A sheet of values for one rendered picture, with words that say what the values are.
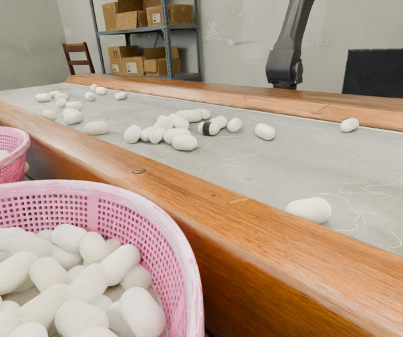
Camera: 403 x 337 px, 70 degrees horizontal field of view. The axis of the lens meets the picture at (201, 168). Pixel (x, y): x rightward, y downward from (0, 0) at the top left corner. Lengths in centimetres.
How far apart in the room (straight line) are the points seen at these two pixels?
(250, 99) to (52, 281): 48
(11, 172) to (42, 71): 468
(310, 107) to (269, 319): 40
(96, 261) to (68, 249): 3
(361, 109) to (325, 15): 201
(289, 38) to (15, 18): 444
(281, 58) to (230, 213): 65
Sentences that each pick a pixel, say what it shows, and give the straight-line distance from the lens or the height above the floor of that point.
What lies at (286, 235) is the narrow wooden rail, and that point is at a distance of 18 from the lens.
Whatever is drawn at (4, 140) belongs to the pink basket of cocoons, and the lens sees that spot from 50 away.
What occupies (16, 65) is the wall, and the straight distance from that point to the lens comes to 492.
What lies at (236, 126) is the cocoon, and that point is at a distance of 43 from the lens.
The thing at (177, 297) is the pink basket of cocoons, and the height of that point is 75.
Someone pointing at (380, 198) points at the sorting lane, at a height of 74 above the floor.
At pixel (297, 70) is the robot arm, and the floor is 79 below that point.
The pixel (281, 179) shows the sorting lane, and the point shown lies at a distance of 30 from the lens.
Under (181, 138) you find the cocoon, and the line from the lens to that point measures 37.
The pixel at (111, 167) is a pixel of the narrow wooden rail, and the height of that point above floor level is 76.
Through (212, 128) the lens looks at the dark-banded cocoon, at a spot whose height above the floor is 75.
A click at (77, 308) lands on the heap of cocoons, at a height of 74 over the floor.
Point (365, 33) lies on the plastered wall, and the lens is 241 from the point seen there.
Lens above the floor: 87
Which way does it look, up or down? 24 degrees down
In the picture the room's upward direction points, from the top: 3 degrees counter-clockwise
